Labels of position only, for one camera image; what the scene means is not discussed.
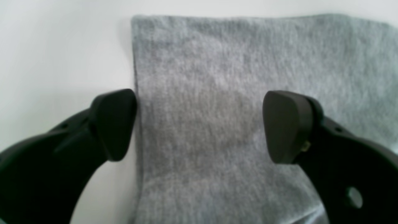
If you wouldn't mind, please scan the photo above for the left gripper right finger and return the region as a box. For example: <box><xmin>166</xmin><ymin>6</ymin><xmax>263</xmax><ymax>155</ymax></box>
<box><xmin>262</xmin><ymin>91</ymin><xmax>398</xmax><ymax>224</ymax></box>

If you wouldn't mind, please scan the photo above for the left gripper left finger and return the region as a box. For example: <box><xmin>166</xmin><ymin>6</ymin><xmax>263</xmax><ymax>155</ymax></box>
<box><xmin>0</xmin><ymin>88</ymin><xmax>137</xmax><ymax>224</ymax></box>

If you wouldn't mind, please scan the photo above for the grey T-shirt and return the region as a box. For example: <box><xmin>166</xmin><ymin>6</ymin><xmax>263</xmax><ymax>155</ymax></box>
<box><xmin>129</xmin><ymin>14</ymin><xmax>398</xmax><ymax>224</ymax></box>

